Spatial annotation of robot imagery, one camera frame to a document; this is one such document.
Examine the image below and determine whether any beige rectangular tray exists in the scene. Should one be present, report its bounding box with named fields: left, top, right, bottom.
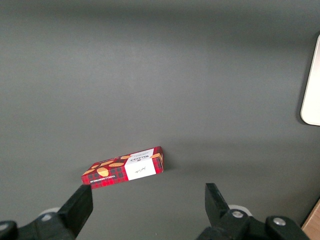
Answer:
left=300, top=33, right=320, bottom=127

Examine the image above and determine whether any red tartan shortbread box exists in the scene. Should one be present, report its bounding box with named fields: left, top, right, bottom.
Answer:
left=80, top=145, right=165, bottom=190

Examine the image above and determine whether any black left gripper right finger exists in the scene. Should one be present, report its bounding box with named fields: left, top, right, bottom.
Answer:
left=196, top=182, right=311, bottom=240

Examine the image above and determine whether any wooden drawer cabinet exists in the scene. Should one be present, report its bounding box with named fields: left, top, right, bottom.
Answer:
left=301, top=198, right=320, bottom=240

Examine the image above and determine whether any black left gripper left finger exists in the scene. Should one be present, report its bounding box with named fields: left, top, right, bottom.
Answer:
left=0, top=184, right=94, bottom=240

